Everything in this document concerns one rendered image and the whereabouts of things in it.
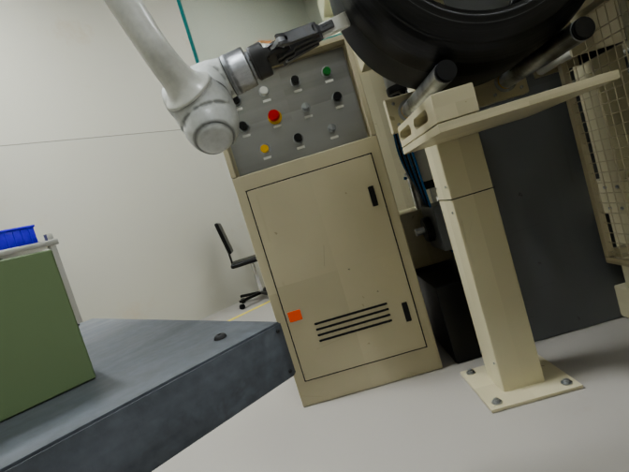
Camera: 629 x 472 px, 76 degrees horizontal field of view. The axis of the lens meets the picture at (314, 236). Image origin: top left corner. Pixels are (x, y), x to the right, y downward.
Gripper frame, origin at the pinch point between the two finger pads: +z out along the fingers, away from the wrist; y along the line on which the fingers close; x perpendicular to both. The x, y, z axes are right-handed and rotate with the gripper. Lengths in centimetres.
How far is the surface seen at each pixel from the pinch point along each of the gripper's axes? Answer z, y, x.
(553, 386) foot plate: 21, 23, 112
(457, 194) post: 18, 26, 49
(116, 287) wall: -205, 241, 25
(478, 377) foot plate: 5, 39, 110
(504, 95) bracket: 41, 24, 29
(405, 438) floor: -25, 19, 107
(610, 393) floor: 31, 14, 115
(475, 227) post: 19, 26, 60
